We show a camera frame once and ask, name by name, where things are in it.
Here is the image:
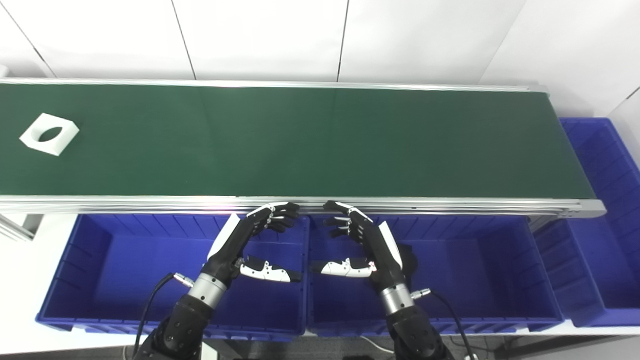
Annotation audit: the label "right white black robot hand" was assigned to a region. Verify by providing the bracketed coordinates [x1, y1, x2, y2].
[310, 200, 406, 294]

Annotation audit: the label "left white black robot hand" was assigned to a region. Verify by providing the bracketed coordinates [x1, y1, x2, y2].
[206, 201, 304, 284]

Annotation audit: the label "white square part round hole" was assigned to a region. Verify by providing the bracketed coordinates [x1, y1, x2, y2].
[19, 113, 80, 156]

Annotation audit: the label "green conveyor belt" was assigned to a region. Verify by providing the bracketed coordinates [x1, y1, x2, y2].
[0, 77, 607, 219]
[0, 82, 597, 199]

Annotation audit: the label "blue plastic bin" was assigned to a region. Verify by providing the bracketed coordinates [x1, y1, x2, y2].
[36, 214, 311, 342]
[532, 117, 640, 328]
[306, 215, 565, 337]

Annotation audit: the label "aluminium conveyor leg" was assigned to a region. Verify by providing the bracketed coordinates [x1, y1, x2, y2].
[0, 212, 44, 242]

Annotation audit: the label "white floor cable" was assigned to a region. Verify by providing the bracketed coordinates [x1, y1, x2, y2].
[359, 335, 397, 355]

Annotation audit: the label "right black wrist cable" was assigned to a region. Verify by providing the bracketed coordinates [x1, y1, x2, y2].
[411, 288, 475, 360]

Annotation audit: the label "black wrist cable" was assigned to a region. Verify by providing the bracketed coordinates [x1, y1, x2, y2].
[411, 288, 475, 360]
[131, 272, 195, 360]

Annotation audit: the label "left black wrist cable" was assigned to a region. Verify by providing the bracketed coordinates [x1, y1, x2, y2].
[131, 272, 195, 360]

